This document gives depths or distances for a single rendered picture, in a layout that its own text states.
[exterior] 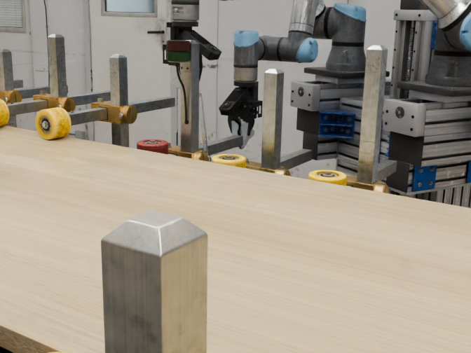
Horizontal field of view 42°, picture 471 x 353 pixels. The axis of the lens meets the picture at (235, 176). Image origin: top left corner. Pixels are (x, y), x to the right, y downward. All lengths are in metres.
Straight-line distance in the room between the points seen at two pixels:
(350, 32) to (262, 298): 1.61
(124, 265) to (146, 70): 4.83
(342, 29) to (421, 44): 0.30
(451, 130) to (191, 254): 1.66
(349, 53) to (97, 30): 3.44
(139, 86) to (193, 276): 4.89
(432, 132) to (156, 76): 3.46
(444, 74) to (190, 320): 1.66
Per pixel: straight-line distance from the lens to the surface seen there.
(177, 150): 1.66
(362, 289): 0.80
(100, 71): 5.43
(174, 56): 1.56
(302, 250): 0.91
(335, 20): 2.28
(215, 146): 1.80
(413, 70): 2.14
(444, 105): 1.88
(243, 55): 1.89
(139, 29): 5.12
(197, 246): 0.28
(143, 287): 0.27
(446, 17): 1.78
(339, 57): 2.27
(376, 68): 1.36
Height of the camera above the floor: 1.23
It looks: 15 degrees down
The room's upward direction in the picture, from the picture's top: 1 degrees clockwise
